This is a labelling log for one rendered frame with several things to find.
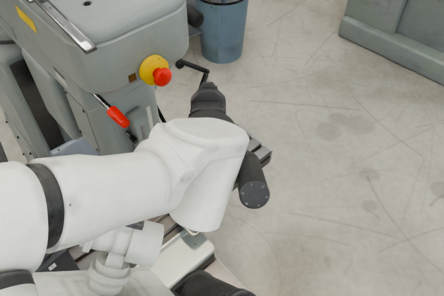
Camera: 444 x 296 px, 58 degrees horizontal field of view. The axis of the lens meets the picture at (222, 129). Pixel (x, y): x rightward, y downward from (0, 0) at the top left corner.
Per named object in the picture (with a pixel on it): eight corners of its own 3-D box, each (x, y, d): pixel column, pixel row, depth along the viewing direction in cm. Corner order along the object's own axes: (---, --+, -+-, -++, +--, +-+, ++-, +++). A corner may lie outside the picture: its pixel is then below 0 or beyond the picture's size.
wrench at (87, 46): (103, 47, 63) (102, 43, 63) (80, 57, 61) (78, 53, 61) (41, -12, 76) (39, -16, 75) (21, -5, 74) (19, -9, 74)
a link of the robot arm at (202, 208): (165, 180, 56) (155, 222, 45) (186, 108, 53) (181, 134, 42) (243, 200, 57) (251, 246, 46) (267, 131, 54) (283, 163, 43)
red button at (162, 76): (175, 82, 80) (173, 67, 77) (158, 92, 78) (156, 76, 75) (165, 74, 82) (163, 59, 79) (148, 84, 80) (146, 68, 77)
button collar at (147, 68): (170, 77, 83) (167, 53, 79) (146, 90, 80) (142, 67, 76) (164, 73, 84) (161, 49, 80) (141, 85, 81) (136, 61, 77)
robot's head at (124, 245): (147, 289, 59) (165, 234, 59) (77, 275, 57) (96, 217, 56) (145, 267, 66) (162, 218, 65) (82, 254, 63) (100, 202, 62)
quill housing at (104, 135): (173, 148, 125) (161, 67, 101) (115, 185, 115) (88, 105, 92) (138, 115, 134) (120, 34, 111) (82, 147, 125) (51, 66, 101)
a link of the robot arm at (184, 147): (199, 179, 52) (115, 197, 41) (219, 115, 49) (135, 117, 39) (237, 204, 48) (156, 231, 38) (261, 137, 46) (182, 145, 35)
